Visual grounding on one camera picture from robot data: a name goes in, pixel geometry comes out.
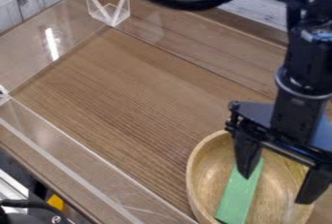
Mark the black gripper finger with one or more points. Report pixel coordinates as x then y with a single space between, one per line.
316 183
247 153

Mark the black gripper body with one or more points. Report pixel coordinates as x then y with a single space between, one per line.
250 120

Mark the brown wooden bowl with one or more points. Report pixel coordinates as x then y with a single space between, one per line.
207 171

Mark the green rectangular block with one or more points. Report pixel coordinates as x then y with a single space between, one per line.
238 196

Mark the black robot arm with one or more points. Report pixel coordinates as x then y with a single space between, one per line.
289 126

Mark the yellow tag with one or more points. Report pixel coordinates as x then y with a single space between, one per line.
56 202

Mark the clear acrylic barrier wall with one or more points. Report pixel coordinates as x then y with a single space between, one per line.
96 188

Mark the clear acrylic corner bracket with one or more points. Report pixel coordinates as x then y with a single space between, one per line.
109 14

